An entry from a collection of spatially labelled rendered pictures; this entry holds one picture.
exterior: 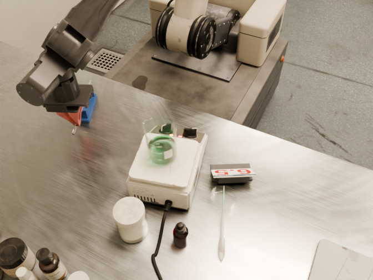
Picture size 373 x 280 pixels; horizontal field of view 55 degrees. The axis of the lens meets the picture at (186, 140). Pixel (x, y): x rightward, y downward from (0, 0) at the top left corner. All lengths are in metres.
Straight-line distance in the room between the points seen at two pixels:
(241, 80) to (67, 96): 0.98
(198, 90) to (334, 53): 1.23
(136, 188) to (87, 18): 0.33
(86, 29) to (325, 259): 0.61
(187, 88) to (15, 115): 0.80
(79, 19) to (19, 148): 0.38
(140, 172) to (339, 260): 0.41
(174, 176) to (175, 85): 0.95
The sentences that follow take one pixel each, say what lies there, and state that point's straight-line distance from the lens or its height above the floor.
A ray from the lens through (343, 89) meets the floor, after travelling 2.31.
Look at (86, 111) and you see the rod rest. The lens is 0.96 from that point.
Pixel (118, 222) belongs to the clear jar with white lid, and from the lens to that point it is 0.67.
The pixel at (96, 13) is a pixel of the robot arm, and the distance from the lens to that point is 0.70.
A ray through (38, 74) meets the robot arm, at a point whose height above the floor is 0.99.
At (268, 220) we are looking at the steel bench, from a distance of 0.77.
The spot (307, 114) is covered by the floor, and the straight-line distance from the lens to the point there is 2.09.
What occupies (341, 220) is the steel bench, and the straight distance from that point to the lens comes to 0.81.
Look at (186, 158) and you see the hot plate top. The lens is 0.73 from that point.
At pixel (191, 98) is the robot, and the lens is 1.54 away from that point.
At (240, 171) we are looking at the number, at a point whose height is 0.77.
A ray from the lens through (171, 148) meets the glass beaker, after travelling 0.68.
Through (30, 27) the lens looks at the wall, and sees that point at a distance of 2.36.
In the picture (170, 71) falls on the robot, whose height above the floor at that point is 0.36.
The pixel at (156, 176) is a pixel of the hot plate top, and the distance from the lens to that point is 0.70.
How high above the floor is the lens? 1.41
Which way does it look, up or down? 49 degrees down
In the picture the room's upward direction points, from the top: 1 degrees counter-clockwise
